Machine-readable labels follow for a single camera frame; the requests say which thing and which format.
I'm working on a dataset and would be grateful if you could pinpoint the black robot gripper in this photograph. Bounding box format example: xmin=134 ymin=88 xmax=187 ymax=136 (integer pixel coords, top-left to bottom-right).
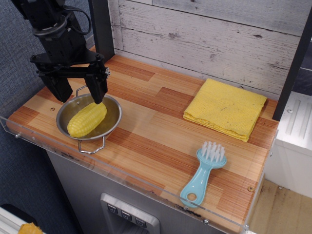
xmin=30 ymin=23 xmax=110 ymax=104

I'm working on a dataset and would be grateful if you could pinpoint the yellow toy corn cob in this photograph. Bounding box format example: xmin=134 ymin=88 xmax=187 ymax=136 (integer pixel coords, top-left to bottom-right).
xmin=67 ymin=102 xmax=107 ymax=138

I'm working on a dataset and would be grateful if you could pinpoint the small steel two-handled pan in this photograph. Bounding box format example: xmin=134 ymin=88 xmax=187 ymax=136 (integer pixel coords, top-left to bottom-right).
xmin=56 ymin=85 xmax=122 ymax=154

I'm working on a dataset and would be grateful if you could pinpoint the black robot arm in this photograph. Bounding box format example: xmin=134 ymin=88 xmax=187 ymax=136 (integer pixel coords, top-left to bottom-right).
xmin=13 ymin=0 xmax=109 ymax=104

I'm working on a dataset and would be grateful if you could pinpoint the folded yellow cloth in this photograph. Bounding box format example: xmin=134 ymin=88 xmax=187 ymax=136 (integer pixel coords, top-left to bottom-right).
xmin=183 ymin=79 xmax=267 ymax=142

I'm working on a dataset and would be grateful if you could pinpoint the clear acrylic table guard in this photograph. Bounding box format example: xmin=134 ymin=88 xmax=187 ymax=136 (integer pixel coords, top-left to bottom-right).
xmin=0 ymin=35 xmax=280 ymax=232

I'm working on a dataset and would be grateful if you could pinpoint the grey toy fridge cabinet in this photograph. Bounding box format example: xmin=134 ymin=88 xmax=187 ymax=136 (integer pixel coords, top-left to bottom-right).
xmin=45 ymin=150 xmax=234 ymax=234

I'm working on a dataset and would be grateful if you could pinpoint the silver dispenser button panel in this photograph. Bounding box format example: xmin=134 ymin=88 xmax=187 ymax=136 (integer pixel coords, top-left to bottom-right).
xmin=100 ymin=193 xmax=160 ymax=234

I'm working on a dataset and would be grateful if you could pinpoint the light blue scrub brush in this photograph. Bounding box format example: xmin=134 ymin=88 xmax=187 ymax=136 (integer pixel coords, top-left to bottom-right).
xmin=180 ymin=141 xmax=227 ymax=208

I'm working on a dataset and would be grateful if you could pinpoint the white toy sink unit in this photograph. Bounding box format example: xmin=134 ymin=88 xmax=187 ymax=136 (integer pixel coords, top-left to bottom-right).
xmin=264 ymin=92 xmax=312 ymax=197

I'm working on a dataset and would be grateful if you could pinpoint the black vertical post left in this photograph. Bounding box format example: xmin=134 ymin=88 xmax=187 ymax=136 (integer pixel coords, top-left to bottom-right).
xmin=88 ymin=0 xmax=115 ymax=63

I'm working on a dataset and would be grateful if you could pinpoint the black vertical post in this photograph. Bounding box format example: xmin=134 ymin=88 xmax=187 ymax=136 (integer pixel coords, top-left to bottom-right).
xmin=88 ymin=0 xmax=115 ymax=63
xmin=272 ymin=0 xmax=312 ymax=121

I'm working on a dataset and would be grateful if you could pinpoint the black vertical post right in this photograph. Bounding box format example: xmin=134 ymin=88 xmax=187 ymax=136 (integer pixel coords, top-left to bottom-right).
xmin=272 ymin=0 xmax=312 ymax=121

